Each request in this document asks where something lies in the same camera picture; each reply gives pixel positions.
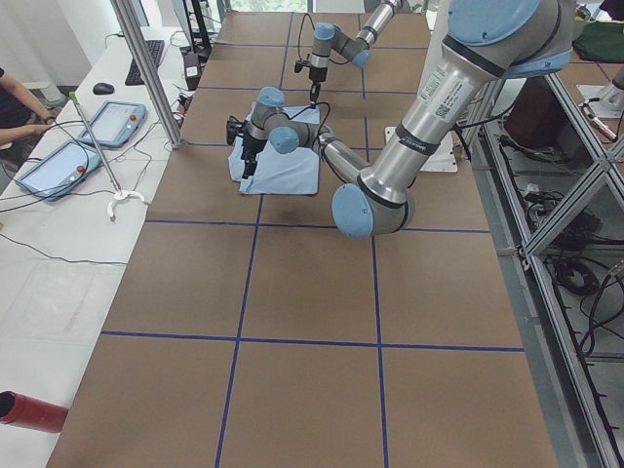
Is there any black computer mouse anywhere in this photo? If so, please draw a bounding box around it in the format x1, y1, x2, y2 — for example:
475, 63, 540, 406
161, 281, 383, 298
93, 82, 115, 96

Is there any black power adapter box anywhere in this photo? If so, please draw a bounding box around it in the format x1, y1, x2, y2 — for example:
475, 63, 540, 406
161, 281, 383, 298
182, 52, 202, 91

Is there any light blue t-shirt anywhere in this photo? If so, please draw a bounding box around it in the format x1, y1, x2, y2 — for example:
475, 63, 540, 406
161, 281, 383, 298
228, 137, 320, 195

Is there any black keyboard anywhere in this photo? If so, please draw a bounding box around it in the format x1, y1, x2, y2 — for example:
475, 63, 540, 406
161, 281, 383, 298
124, 39, 166, 87

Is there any blue teach pendant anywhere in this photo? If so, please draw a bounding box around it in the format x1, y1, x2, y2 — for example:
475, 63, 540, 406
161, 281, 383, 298
89, 100, 147, 149
16, 141, 101, 201

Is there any aluminium frame post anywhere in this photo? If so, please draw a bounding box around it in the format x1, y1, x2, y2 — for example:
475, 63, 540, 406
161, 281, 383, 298
110, 0, 182, 149

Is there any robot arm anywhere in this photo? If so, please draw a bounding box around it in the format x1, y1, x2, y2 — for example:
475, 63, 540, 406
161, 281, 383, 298
295, 0, 406, 104
226, 1, 575, 238

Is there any seated person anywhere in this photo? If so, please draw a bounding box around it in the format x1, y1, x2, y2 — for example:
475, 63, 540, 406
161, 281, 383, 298
1, 68, 56, 145

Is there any red cylinder bottle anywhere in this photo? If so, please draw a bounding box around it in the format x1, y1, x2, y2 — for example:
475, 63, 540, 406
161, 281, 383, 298
1, 391, 68, 433

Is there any reacher grabber stick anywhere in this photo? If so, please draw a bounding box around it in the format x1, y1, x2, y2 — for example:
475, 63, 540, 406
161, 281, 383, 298
69, 92, 147, 221

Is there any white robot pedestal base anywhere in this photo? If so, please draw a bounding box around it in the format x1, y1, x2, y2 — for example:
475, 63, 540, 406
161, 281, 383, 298
384, 0, 493, 174

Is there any blue teach pendant near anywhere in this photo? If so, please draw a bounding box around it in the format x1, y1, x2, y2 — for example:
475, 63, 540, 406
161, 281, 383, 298
16, 141, 101, 201

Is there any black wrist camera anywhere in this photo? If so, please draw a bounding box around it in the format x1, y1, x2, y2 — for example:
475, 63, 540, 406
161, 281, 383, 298
294, 59, 311, 73
225, 116, 247, 145

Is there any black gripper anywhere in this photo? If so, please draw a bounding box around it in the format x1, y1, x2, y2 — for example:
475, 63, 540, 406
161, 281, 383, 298
308, 66, 328, 104
242, 126, 266, 179

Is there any blue teach pendant far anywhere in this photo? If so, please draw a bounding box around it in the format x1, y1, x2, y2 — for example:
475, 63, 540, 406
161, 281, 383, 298
89, 100, 147, 149

